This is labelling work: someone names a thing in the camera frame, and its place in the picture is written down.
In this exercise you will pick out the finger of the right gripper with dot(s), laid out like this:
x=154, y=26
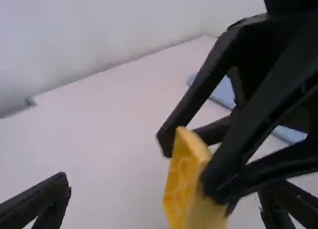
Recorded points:
x=198, y=87
x=261, y=119

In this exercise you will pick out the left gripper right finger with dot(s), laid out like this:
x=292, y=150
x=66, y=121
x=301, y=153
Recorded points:
x=293, y=206

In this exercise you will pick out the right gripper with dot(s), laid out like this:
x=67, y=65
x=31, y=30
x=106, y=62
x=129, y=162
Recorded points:
x=290, y=1

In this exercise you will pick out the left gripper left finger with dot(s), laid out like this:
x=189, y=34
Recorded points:
x=29, y=201

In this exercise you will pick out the yellow toy car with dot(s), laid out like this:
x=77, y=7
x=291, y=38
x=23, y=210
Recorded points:
x=183, y=179

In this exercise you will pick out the blue mat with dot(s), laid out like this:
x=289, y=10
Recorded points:
x=223, y=92

